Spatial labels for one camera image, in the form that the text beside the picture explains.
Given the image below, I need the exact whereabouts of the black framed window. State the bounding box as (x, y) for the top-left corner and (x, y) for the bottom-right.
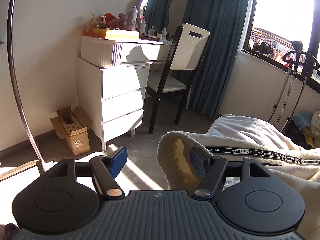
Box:
(242, 0), (319, 71)

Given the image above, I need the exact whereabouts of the teal cloth on sofa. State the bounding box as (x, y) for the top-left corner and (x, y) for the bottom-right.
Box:
(292, 113), (313, 132)

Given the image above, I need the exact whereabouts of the wavy vanity mirror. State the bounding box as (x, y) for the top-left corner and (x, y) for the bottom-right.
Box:
(137, 0), (172, 34)

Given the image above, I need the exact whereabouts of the white drawer dresser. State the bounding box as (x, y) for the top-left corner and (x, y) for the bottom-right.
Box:
(76, 36), (171, 150)

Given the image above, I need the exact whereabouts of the white black chair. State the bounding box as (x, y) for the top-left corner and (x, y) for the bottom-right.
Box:
(146, 23), (210, 134)

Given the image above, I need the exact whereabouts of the cardboard box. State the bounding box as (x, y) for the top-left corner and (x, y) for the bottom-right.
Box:
(49, 106), (93, 156)

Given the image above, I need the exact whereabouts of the garment steamer stand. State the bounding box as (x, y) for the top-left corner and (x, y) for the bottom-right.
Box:
(267, 41), (319, 133)

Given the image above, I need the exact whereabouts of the orange gift box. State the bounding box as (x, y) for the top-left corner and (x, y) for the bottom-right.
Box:
(82, 28), (139, 40)

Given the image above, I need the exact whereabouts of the chrome curved floor lamp pole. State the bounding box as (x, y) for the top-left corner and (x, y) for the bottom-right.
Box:
(6, 0), (47, 173)

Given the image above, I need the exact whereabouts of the left teal curtain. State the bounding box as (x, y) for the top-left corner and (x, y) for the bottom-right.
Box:
(183, 0), (249, 119)

